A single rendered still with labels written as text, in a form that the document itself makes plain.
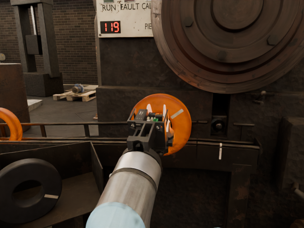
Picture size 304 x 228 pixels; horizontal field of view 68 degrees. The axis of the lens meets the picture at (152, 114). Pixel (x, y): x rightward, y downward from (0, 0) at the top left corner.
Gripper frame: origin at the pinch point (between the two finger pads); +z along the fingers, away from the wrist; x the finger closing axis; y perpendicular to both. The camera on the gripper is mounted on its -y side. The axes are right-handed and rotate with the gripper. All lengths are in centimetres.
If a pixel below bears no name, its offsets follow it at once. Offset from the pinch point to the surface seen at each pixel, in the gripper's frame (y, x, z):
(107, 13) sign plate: 21, 25, 38
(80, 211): -20.8, 19.3, -14.6
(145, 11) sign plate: 21.1, 10.8, 38.1
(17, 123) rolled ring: -17, 64, 18
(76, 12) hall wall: -23, 372, 643
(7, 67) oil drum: -43, 216, 172
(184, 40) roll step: 14.8, -4.6, 18.8
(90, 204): -21.3, 18.1, -11.7
